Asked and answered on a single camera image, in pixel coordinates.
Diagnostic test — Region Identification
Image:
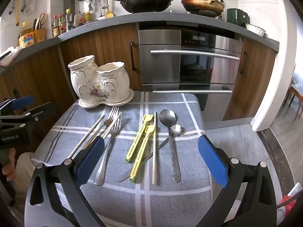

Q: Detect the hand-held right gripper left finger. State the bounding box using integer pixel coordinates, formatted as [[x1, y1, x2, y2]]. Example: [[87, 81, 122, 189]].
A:
[[25, 136, 106, 227]]

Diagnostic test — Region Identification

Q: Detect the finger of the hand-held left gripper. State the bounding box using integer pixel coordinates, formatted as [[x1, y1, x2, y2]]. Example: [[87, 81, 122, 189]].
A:
[[0, 96, 34, 119], [0, 102, 57, 126]]

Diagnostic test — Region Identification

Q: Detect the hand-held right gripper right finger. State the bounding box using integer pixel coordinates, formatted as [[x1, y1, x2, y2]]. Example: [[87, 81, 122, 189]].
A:
[[198, 135, 277, 227]]

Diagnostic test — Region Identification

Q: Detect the silver metal fork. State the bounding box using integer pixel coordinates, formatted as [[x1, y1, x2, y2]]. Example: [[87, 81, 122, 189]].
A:
[[93, 112, 123, 186]]

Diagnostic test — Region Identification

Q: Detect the pale chopstick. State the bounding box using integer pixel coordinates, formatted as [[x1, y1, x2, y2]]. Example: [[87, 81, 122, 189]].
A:
[[152, 111, 157, 185], [67, 115, 106, 159]]

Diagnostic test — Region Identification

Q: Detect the flower-headed metal spoon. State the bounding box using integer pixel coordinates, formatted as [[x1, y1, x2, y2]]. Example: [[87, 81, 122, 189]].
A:
[[117, 124, 182, 183]]

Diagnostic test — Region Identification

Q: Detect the wooden slotted spoon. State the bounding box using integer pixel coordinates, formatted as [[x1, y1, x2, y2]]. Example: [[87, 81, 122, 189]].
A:
[[82, 106, 119, 150]]

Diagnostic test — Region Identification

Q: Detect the yellow tulip-top plastic chopstick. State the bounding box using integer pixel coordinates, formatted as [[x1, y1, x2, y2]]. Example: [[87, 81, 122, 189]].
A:
[[125, 114, 155, 163], [129, 125, 157, 182]]

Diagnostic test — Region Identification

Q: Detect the large silver spoon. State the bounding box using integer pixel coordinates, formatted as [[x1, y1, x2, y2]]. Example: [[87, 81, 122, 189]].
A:
[[159, 109, 181, 183]]

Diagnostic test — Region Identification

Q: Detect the white ceramic utensil holder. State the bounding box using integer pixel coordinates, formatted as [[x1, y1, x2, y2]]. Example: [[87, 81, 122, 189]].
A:
[[68, 55, 130, 105]]

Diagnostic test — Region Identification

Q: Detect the person's left forearm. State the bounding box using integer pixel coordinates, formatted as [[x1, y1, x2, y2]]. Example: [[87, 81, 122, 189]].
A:
[[11, 152, 39, 218]]

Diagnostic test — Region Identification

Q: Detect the person's left hand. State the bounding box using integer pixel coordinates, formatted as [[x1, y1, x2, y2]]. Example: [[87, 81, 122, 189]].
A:
[[1, 148, 17, 182]]

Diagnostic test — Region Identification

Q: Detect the wooden cabinet door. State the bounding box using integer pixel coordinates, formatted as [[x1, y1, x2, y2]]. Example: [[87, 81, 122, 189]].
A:
[[0, 45, 77, 152], [223, 37, 276, 121], [59, 24, 142, 93]]

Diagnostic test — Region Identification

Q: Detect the white dish towel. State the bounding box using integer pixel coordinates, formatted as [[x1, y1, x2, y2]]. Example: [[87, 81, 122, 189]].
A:
[[0, 46, 23, 67]]

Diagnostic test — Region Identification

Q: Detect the grey checked cloth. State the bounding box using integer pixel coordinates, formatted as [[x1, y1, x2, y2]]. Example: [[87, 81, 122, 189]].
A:
[[31, 91, 213, 227]]

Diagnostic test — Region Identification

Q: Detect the large yellow oil bottle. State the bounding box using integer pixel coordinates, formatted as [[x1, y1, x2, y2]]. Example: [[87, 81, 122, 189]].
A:
[[18, 22, 36, 48]]

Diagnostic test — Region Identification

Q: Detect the white ceramic tray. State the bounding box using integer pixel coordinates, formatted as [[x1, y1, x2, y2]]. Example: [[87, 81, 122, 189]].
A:
[[78, 89, 134, 109]]

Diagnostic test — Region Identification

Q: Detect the wooden knife block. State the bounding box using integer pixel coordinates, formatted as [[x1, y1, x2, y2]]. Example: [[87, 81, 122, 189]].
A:
[[33, 13, 48, 43]]

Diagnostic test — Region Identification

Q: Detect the row of condiment bottles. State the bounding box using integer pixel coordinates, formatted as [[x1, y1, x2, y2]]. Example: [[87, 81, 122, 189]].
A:
[[52, 8, 93, 38]]

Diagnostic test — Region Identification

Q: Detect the grey speckled countertop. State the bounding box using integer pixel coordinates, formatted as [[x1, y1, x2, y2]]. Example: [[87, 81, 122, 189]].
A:
[[0, 12, 280, 76]]

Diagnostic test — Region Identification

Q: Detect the wooden dining table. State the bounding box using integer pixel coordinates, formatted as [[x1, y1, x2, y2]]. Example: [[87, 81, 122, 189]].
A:
[[283, 83, 303, 121]]

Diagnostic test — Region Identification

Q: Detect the stainless steel oven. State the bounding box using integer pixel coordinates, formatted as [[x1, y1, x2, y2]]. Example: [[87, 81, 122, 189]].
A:
[[138, 28, 243, 123]]

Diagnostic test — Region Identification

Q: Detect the yellow hanging spatula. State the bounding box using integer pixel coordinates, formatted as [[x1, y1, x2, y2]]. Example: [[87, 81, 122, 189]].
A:
[[104, 0, 115, 19]]

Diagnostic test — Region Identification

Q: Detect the glass bowl on counter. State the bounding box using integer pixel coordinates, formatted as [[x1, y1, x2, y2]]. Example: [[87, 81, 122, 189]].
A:
[[245, 23, 267, 37]]

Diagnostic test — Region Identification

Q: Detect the dark green air fryer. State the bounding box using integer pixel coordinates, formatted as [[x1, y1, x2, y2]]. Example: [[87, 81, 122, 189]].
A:
[[227, 8, 247, 29]]

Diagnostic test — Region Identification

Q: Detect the gas hob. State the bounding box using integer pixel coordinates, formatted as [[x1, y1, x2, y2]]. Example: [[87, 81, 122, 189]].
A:
[[123, 9, 224, 19]]

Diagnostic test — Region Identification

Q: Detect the brown frying pan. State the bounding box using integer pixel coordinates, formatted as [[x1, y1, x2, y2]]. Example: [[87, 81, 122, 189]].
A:
[[181, 0, 230, 15]]

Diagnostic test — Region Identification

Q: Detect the black wok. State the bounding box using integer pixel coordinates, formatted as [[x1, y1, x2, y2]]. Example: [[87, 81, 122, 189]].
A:
[[93, 0, 177, 14]]

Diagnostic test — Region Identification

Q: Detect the yellow long-handled utensil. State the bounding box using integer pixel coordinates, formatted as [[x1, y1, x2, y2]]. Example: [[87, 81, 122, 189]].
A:
[[15, 0, 21, 27]]

